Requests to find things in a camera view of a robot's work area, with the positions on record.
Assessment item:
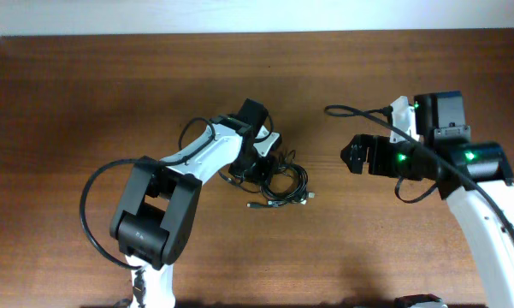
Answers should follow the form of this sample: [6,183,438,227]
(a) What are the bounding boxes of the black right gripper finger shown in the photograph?
[340,145,367,174]
[348,134,374,150]

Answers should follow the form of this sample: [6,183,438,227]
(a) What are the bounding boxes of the black USB cable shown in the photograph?
[217,149,316,210]

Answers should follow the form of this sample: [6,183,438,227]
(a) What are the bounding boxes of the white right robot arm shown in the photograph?
[340,91,514,307]

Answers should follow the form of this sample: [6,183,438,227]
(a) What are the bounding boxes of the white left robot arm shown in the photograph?
[109,99,281,307]

